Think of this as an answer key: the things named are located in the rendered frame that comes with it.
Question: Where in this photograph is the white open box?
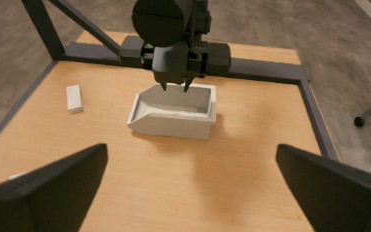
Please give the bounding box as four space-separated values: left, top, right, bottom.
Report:
127 83 216 140

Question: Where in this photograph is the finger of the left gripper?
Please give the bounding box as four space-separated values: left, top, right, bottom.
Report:
143 64 167 91
184 67 206 93

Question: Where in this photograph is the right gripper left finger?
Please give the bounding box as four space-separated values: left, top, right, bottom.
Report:
0 143 109 232

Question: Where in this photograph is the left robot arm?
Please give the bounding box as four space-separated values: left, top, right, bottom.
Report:
132 0 212 85

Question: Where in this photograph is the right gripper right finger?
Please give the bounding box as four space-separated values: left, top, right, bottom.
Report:
275 143 371 232

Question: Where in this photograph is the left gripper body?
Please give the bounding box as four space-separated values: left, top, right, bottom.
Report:
118 14 232 75

